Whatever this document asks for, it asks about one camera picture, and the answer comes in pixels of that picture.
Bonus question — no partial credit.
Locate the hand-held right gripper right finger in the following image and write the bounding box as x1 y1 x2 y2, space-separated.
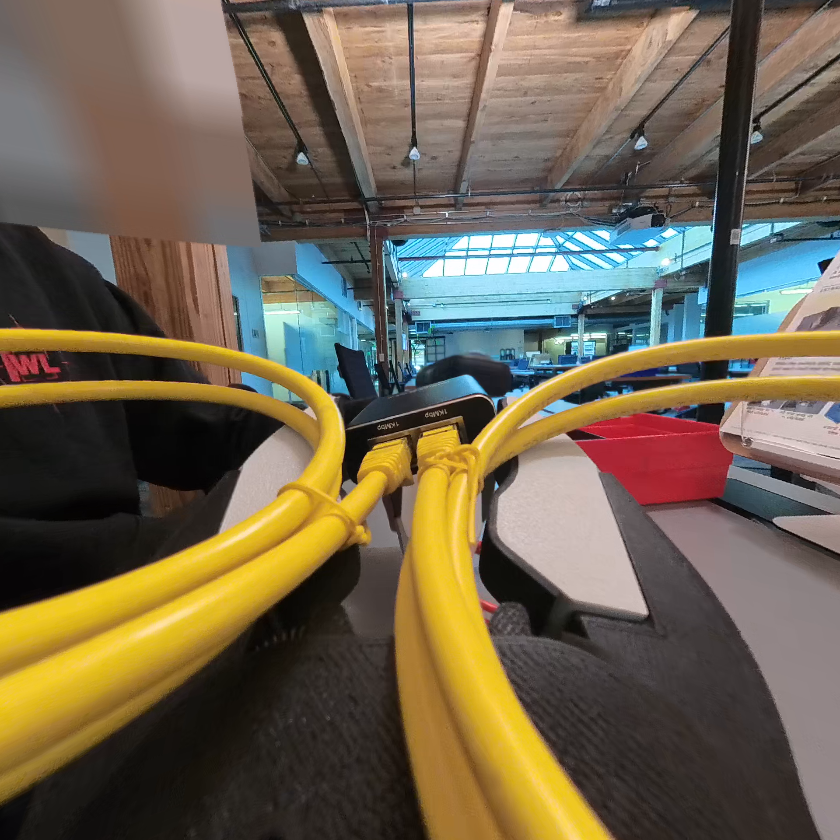
478 433 652 634

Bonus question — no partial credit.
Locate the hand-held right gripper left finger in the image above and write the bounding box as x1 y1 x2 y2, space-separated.
220 420 362 608

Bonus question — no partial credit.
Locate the red ethernet cable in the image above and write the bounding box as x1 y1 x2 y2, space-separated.
476 538 501 619

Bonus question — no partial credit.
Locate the yellow ethernet cable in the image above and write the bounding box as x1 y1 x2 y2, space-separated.
0 328 421 809
392 331 840 840

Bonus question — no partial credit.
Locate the black ethernet port adapter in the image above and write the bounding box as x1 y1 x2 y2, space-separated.
341 374 497 488

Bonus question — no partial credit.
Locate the red plastic tray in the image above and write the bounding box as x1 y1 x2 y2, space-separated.
567 412 735 506

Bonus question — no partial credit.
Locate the black office chair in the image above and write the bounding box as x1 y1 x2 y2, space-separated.
333 343 379 400

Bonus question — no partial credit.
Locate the black rounded chair back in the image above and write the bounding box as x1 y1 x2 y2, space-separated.
415 353 515 396

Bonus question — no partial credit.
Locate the wooden column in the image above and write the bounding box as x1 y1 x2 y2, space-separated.
110 236 241 389

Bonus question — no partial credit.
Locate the person in black shirt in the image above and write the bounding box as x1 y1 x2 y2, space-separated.
0 223 283 611

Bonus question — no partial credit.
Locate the white flat sheet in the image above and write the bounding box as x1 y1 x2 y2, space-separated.
772 514 840 556

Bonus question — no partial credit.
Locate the leaflet in clear stand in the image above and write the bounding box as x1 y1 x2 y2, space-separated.
718 252 840 488

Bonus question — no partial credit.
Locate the ceiling projector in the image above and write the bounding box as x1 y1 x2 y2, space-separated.
609 205 668 246

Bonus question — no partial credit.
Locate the black steel pole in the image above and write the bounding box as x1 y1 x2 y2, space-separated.
696 0 766 425

